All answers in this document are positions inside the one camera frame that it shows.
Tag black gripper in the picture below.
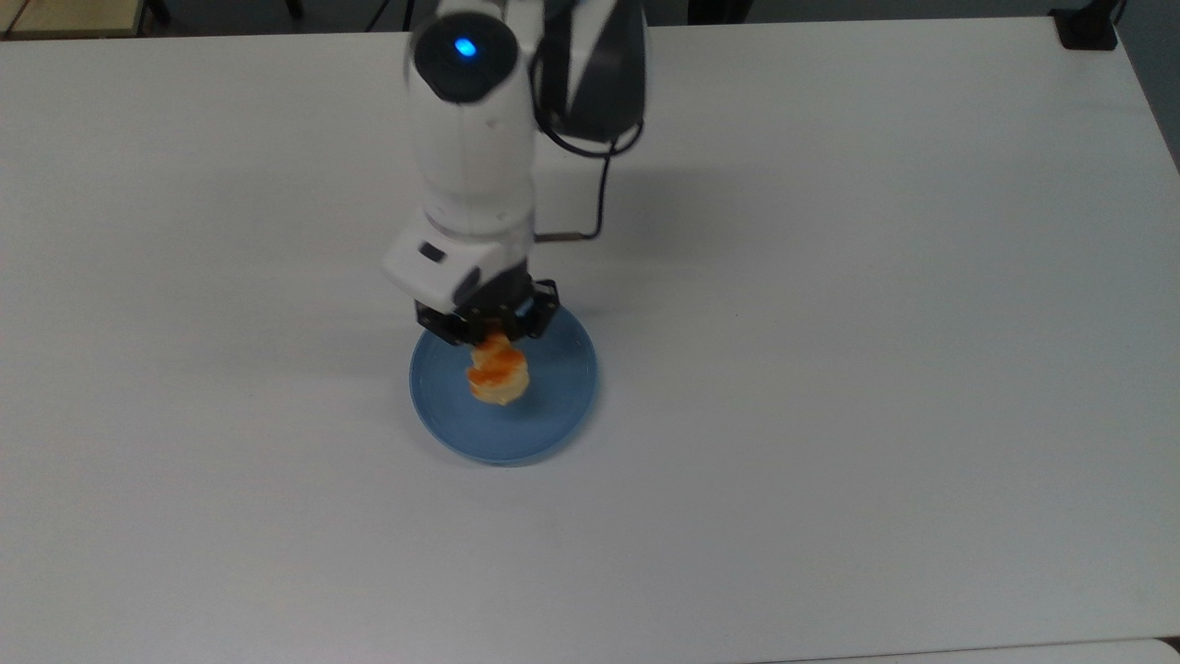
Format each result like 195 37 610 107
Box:
414 260 561 348

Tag orange glazed bread loaf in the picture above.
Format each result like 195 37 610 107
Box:
465 333 532 408

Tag blue round plate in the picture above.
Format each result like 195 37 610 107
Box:
408 303 600 466

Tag wooden desk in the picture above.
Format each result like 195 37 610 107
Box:
0 0 150 41

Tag black table clamp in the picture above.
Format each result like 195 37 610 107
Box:
1051 0 1127 53

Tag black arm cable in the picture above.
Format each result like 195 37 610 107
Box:
529 118 646 243

